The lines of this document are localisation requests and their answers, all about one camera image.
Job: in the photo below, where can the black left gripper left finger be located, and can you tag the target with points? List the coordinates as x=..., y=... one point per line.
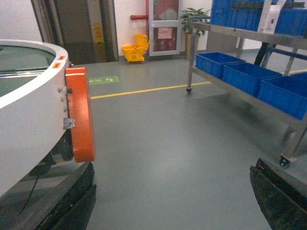
x=61, y=199

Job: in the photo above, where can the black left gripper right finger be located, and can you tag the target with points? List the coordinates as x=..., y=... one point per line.
x=281, y=197

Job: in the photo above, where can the blue bin on shelf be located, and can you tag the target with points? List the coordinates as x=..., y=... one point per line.
x=213, y=63

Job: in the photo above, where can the steel shelf cart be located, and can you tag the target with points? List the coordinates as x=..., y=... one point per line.
x=295, y=42

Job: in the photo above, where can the white carton box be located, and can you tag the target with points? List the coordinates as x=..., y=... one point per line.
x=269, y=18

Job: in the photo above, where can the orange guard cover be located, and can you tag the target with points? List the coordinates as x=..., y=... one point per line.
x=80, y=110

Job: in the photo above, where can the white round rotary table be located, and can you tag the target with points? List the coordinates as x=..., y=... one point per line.
x=31, y=117

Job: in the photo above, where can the yellow mop bucket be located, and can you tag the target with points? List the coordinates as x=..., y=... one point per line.
x=135, y=53

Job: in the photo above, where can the yellow wet floor sign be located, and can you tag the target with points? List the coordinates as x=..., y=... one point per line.
x=98, y=33

